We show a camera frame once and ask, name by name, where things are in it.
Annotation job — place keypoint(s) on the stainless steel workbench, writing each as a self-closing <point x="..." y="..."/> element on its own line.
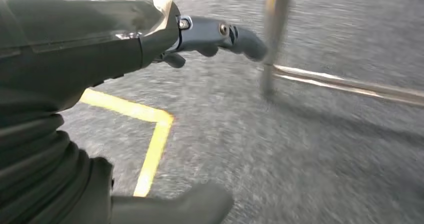
<point x="276" y="23"/>

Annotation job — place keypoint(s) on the yellow floor tape square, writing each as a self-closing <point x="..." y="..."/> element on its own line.
<point x="155" y="142"/>

